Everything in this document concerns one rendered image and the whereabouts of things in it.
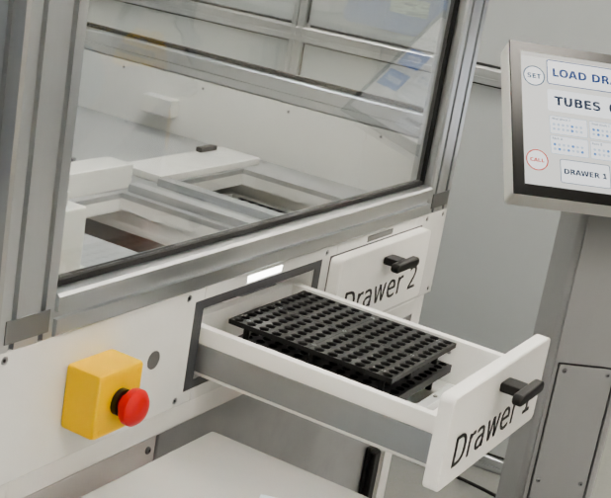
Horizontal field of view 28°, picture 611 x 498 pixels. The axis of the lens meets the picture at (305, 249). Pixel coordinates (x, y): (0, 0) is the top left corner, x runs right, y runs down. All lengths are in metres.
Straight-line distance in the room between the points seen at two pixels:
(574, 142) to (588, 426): 0.58
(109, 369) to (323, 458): 0.72
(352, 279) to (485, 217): 1.52
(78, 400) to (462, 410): 0.40
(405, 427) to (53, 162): 0.47
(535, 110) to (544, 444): 0.66
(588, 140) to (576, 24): 0.89
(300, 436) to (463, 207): 1.52
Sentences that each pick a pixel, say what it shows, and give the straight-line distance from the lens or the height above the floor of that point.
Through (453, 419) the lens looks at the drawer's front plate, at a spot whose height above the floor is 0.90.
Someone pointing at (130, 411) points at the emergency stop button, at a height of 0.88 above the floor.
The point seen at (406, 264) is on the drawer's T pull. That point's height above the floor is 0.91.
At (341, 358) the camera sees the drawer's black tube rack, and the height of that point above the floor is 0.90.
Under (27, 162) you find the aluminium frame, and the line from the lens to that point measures 1.15.
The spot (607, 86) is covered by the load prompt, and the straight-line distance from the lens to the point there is 2.34.
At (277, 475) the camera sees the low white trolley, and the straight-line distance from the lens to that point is 1.44.
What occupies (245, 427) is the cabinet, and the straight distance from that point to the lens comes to 1.67.
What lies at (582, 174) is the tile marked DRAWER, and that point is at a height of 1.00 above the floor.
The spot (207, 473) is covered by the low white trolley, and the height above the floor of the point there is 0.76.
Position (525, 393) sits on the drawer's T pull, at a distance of 1.40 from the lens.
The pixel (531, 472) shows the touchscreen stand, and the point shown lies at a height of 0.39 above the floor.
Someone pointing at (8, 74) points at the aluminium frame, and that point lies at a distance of 1.13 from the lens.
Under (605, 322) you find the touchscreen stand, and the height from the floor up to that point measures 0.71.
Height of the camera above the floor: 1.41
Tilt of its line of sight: 16 degrees down
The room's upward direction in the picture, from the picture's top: 10 degrees clockwise
